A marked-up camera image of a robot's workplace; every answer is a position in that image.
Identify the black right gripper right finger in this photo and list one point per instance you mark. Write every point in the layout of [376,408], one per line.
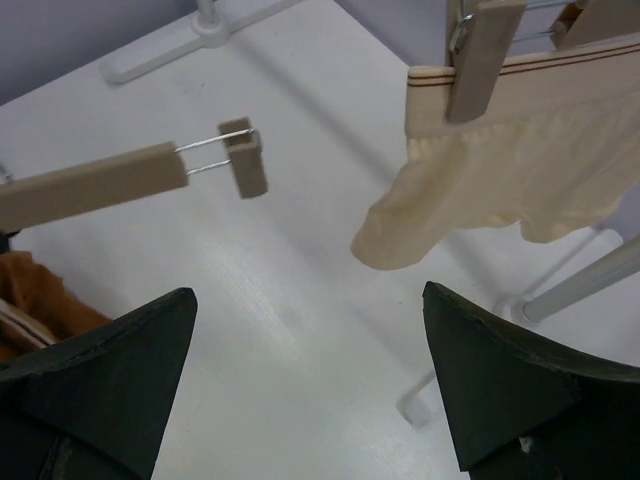
[522,406]

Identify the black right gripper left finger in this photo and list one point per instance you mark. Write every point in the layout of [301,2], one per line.
[95,406]

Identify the brown orange underwear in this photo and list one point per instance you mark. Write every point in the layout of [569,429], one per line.
[37,310]

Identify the beige clip hanger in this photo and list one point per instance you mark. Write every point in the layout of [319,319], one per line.
[127,177]
[480,42]

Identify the cream underwear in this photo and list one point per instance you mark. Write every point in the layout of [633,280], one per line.
[555,152]

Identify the white clothes rack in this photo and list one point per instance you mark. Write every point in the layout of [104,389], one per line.
[206,28]

